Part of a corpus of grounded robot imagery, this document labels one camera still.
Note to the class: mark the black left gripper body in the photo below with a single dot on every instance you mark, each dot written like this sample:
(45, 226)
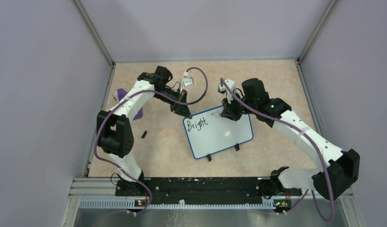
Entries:
(180, 97)

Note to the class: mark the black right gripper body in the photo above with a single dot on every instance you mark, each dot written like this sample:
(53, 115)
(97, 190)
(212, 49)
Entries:
(236, 106)

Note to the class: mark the blue framed whiteboard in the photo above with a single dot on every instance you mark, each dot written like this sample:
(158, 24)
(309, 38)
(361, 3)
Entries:
(208, 134)

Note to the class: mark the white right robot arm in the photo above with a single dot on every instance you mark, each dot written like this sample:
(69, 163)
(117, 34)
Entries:
(336, 169)

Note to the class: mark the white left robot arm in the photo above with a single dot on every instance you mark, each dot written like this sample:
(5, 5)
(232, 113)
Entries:
(114, 130)

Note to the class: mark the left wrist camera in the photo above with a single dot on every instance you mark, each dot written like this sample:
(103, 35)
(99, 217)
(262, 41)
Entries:
(185, 81)

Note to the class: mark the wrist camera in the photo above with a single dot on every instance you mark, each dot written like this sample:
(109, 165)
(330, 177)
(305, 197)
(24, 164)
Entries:
(185, 81)
(226, 86)

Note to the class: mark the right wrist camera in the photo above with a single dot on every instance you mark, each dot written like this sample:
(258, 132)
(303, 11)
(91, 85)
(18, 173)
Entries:
(226, 86)

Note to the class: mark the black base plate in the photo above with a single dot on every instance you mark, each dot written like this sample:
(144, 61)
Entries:
(204, 190)

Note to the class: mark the white slotted cable duct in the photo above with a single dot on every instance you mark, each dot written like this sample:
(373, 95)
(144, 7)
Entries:
(131, 204)

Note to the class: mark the aluminium frame rail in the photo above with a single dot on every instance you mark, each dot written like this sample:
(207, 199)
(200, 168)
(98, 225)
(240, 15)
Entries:
(307, 210)

